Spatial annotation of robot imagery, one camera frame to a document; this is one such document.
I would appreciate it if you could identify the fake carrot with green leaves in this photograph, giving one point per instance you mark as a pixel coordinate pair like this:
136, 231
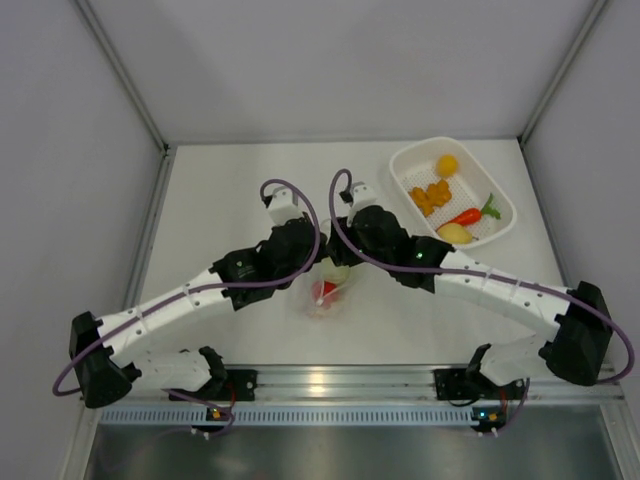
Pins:
474, 215

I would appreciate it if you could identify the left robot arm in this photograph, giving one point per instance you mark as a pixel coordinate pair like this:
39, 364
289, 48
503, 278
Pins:
114, 355

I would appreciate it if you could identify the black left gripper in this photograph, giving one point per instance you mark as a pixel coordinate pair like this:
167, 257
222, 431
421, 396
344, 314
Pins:
322, 252

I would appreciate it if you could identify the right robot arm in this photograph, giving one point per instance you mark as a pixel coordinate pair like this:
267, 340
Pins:
571, 329

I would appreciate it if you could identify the white perforated plastic basket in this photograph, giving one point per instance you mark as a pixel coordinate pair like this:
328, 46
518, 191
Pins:
415, 166

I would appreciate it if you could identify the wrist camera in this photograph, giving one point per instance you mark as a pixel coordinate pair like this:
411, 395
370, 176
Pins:
358, 195
282, 206

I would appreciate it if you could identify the yellow fake pear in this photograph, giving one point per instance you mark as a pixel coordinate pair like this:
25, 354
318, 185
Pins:
456, 234

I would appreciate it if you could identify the aluminium mounting rail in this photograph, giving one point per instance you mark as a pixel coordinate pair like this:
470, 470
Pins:
395, 382

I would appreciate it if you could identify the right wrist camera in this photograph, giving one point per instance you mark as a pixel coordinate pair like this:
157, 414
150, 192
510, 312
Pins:
358, 195

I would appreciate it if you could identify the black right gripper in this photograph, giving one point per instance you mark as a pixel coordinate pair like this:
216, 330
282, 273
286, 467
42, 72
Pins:
339, 251

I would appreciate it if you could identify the green fake cabbage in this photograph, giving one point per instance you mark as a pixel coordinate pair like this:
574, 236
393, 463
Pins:
332, 273

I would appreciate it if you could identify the white slotted cable duct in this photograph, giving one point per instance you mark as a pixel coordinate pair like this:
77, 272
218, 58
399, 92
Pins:
255, 415

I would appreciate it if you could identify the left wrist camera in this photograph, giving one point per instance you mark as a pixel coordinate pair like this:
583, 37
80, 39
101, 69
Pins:
282, 206

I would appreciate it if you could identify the yellow fake lemon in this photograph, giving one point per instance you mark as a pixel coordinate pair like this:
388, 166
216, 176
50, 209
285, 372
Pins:
446, 166

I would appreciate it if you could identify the orange fake fruit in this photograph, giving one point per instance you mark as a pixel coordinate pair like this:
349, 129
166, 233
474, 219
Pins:
436, 195

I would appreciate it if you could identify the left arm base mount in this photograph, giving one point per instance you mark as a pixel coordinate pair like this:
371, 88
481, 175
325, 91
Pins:
239, 384

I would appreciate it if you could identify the clear zip top bag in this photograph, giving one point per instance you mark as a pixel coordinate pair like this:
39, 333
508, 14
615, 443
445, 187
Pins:
299, 298

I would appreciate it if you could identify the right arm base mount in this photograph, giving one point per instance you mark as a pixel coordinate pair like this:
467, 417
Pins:
467, 384

